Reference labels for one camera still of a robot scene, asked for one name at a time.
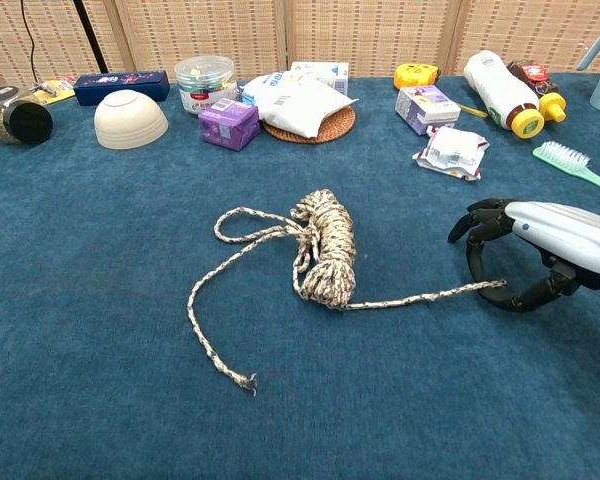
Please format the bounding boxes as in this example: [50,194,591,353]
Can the brown woven rattan coaster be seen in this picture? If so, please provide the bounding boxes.
[261,105,357,145]

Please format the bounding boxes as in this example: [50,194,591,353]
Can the white purple drink carton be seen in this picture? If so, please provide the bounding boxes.
[394,84,462,136]

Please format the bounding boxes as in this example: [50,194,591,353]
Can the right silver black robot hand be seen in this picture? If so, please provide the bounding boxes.
[447,197,600,314]

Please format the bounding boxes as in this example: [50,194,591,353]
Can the white bottle with yellow cap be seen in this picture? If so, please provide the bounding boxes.
[462,49,546,140]

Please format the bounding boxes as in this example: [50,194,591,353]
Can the crumpled white snack packet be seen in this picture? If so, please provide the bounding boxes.
[412,125,491,182]

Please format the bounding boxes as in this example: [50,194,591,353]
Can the beige upturned bowl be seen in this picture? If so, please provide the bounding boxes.
[93,89,170,151]

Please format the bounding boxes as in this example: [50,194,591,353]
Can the clear plastic tub of clips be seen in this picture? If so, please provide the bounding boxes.
[174,55,239,116]

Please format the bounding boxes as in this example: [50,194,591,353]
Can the beige braided rope bundle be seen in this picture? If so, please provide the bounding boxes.
[187,188,507,397]

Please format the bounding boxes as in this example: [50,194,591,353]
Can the glass jar with black lid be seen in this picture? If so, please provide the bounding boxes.
[0,85,54,146]

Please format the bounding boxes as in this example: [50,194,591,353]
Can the black tripod pole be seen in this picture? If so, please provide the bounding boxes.
[72,0,110,74]

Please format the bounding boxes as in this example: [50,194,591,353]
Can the white plastic bag pack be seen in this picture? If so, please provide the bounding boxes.
[239,71,360,138]

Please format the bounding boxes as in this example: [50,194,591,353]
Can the brown honey squeeze bottle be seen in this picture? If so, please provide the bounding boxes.
[506,60,568,123]

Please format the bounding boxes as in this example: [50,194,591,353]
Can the thin black hanging cable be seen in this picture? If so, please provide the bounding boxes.
[19,0,39,84]

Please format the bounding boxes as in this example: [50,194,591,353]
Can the yellow razor blister pack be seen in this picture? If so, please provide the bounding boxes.
[29,75,77,105]

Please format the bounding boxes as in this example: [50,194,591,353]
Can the dark blue long box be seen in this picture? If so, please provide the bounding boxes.
[73,70,172,107]

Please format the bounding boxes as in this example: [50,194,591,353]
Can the white box with blue print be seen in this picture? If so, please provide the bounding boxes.
[290,61,350,97]

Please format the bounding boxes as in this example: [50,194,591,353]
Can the woven bamboo folding screen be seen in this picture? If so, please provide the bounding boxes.
[0,0,600,89]

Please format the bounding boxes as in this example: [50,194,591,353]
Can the yellow tape measure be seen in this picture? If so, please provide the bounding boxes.
[393,62,489,119]

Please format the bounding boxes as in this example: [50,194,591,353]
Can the blue carpet table cover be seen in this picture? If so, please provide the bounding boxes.
[0,74,600,480]

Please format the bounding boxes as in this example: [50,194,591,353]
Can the mint green brush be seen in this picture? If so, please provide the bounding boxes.
[532,141,600,200]

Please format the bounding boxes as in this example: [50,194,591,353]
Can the purple small box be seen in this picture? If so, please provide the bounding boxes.
[197,98,261,152]

